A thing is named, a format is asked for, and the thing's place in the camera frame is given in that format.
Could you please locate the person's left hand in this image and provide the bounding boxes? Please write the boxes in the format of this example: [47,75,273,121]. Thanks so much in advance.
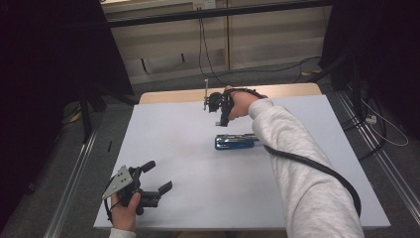
[110,191,142,233]

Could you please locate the black curtain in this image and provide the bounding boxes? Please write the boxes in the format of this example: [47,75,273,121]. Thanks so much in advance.
[0,0,135,232]
[318,0,420,137]

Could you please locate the black stand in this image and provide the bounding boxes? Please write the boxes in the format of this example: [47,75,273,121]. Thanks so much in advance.
[78,83,140,145]
[308,49,365,115]

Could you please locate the black floor cable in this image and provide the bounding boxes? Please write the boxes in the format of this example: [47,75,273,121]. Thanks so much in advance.
[214,55,323,84]

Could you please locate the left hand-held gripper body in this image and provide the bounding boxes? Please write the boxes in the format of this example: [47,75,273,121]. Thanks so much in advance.
[101,164,162,216]

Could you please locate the white cable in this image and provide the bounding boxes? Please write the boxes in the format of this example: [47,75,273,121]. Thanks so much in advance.
[360,98,410,148]

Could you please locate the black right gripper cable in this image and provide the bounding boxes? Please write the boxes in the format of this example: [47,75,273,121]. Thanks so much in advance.
[223,86,363,219]

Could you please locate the black horizontal bar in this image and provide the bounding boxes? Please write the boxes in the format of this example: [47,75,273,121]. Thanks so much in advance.
[104,0,333,30]

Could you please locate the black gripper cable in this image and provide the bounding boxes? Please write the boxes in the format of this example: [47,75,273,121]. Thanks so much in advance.
[223,86,363,219]
[103,196,121,224]

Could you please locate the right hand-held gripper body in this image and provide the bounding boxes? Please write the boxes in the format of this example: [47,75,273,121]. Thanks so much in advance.
[203,78,232,115]

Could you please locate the black cable bundle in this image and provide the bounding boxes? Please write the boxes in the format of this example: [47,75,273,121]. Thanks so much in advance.
[340,84,388,163]

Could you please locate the black hanging cable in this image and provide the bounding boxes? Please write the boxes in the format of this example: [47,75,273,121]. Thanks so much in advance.
[197,7,229,87]

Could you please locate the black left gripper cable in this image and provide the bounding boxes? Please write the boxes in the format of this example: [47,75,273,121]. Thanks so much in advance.
[103,196,121,224]

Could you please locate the blue case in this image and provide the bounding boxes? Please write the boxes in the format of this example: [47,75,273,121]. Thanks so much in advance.
[214,133,261,152]

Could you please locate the wall outlet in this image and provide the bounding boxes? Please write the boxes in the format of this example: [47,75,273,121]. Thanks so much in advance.
[192,0,217,11]

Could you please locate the metal floor rail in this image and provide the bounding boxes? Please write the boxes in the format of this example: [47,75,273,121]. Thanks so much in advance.
[336,91,420,217]
[43,128,99,238]

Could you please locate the person's right hand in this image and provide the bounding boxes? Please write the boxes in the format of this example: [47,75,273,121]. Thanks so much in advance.
[223,84,263,122]

